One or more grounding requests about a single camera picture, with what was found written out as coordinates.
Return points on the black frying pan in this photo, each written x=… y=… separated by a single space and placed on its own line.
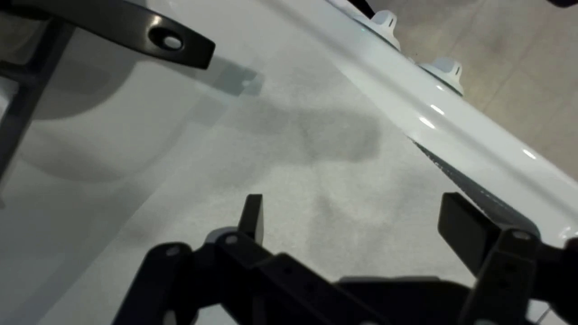
x=119 y=24

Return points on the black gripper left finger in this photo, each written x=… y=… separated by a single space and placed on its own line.
x=240 y=282

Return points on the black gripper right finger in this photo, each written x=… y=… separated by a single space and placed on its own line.
x=511 y=277

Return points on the white stove knob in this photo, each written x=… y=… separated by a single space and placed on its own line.
x=445 y=73
x=385 y=27

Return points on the white gas stove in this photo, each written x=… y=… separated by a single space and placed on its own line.
x=457 y=127

